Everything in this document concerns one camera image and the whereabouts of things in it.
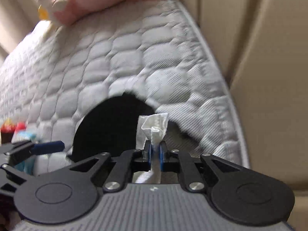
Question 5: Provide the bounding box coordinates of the white paper towel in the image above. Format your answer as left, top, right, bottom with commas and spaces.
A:
133, 113, 169, 184

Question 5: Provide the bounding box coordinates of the yellow plush toy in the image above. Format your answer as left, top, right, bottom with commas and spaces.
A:
38, 5, 50, 20

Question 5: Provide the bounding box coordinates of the beige padded headboard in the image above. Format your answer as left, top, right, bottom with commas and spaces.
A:
180, 0, 307, 230

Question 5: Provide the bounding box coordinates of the red white foam rocket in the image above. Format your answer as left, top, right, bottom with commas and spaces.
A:
11, 121, 27, 143

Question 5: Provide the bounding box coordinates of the blue cotton pads packet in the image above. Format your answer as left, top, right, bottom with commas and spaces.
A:
16, 130, 38, 175

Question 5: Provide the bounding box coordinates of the grey quilted mattress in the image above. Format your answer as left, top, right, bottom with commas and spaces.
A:
1, 0, 249, 175

